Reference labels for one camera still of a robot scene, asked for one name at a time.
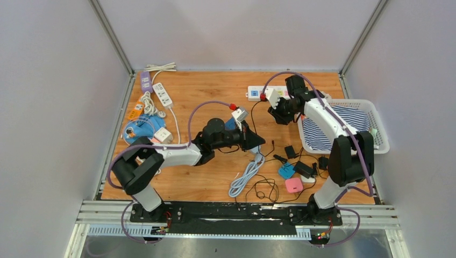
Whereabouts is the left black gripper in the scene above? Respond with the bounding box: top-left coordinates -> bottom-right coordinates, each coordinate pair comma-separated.
211,120 -> 265,152

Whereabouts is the light blue power strip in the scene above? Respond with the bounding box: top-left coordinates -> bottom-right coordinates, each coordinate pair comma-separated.
249,146 -> 263,157

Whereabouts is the dark blue cube adapter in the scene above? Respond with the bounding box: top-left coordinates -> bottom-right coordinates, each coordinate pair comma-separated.
225,117 -> 237,131

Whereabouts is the white power strip blue USB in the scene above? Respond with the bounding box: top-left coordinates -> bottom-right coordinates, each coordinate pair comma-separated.
246,85 -> 332,102

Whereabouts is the light blue cable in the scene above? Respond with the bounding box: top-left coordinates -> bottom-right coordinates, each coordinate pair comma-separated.
227,151 -> 266,198

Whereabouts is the black charger with cable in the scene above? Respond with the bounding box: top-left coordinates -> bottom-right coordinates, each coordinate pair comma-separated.
233,161 -> 318,208

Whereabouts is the white cube adapter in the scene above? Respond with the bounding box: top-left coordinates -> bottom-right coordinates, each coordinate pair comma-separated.
153,127 -> 174,144

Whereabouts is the black TP-Link charger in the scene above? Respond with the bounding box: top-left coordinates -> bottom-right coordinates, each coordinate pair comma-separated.
271,145 -> 304,164

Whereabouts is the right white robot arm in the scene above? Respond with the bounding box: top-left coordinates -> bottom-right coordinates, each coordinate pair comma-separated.
260,71 -> 374,225

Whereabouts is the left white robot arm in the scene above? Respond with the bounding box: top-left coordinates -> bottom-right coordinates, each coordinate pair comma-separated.
108,118 -> 266,222

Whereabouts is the striped blue white cloth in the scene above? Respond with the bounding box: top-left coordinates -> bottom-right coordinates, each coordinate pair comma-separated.
302,105 -> 370,151

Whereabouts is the small blue charger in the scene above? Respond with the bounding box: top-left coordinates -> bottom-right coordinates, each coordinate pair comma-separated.
277,162 -> 295,180

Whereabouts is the pink square charger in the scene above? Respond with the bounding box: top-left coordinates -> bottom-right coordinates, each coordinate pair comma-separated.
285,177 -> 304,194

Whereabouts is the white square charger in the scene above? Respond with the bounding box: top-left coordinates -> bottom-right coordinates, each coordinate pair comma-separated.
300,176 -> 316,184

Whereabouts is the white plastic basket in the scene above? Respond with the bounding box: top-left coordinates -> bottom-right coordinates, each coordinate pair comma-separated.
298,99 -> 390,155

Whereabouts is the orange power strip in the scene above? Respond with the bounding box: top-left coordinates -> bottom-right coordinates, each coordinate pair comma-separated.
127,100 -> 145,120

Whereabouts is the purple power strip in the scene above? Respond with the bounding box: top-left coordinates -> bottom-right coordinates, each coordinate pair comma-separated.
140,71 -> 153,94

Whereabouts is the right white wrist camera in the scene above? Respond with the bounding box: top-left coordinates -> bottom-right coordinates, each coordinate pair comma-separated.
265,88 -> 281,110

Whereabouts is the white power strip with cord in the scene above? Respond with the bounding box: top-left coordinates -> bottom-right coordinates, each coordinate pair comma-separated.
152,83 -> 174,110

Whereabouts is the black mounting rail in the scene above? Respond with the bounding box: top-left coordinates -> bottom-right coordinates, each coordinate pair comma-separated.
128,202 -> 342,235

